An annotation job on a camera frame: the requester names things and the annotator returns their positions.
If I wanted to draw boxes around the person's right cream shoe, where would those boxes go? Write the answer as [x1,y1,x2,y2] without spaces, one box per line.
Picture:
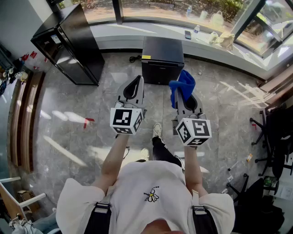
[152,122,163,138]

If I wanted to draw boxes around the curved wooden bench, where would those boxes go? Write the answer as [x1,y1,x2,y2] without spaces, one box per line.
[9,70,46,173]

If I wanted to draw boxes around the small black mini fridge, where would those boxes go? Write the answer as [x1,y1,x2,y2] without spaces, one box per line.
[141,36,185,85]

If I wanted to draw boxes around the blue cleaning cloth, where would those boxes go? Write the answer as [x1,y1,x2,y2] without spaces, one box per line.
[168,69,196,110]

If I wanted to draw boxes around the small green box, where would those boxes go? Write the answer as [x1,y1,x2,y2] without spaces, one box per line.
[263,175,279,188]

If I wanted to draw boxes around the grey window ledge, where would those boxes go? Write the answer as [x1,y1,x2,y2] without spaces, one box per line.
[90,21,293,81]

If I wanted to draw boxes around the black harness strap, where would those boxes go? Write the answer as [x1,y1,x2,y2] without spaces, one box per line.
[84,202,113,234]
[191,205,218,234]

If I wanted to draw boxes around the cream fabric bag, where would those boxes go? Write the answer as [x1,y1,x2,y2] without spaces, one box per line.
[216,31,236,50]

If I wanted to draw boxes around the person's left forearm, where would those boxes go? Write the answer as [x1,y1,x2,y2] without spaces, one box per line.
[91,134,129,195]

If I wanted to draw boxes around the tall black fridge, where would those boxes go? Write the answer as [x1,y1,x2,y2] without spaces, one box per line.
[31,3,105,86]

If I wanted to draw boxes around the brown wooden panel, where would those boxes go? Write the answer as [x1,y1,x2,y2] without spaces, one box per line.
[260,71,293,111]

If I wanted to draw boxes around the black office chair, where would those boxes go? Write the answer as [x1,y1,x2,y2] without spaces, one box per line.
[249,102,293,181]

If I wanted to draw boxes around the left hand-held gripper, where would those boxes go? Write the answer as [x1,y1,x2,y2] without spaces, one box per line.
[109,75,147,136]

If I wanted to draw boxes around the white flower print t-shirt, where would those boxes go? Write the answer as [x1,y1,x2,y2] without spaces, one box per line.
[56,160,236,234]

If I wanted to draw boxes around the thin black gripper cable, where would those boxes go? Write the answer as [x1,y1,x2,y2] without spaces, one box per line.
[174,154,185,173]

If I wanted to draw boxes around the cardboard box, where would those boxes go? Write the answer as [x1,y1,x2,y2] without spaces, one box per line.
[17,189,41,212]

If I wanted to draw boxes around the black trousers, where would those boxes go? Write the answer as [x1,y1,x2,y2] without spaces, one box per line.
[152,136,183,168]

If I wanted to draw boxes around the white metal frame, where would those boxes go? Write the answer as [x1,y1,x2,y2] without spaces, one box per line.
[0,175,47,220]

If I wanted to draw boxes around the person's left cream shoe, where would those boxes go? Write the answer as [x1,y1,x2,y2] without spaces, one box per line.
[140,148,151,162]

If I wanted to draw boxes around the cream ceramic mug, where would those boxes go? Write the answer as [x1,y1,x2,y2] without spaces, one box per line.
[14,70,29,83]

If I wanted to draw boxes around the dark window frame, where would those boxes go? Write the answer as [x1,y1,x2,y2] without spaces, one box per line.
[45,0,293,58]

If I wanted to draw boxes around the person's right forearm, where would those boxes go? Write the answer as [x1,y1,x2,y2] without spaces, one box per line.
[183,145,208,197]

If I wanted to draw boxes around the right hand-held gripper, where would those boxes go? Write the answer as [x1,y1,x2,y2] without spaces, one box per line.
[172,88,212,147]

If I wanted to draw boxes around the white mesh bag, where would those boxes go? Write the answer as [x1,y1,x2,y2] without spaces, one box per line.
[9,217,38,234]

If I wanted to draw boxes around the person's cream shoe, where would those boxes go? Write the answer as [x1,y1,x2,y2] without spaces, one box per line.
[152,122,163,138]
[140,148,151,162]

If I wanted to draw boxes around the clear bag with red labels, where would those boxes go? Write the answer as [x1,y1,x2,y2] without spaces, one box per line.
[21,51,50,70]

